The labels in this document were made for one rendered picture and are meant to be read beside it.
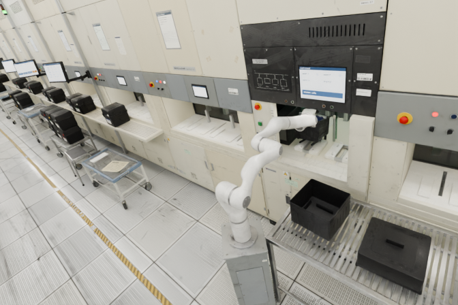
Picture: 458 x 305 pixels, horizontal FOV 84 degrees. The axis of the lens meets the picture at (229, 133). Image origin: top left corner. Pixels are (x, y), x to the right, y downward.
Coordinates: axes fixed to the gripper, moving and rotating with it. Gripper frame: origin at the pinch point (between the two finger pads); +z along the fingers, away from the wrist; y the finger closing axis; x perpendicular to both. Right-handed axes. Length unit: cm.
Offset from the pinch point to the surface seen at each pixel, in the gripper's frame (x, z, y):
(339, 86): 36, -40, 30
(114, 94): -13, 14, -317
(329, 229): -34, -86, 37
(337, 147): -30.8, -5.9, 21.6
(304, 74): 43, -38, 9
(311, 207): -43, -65, 19
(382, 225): -34, -71, 62
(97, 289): -119, -170, -148
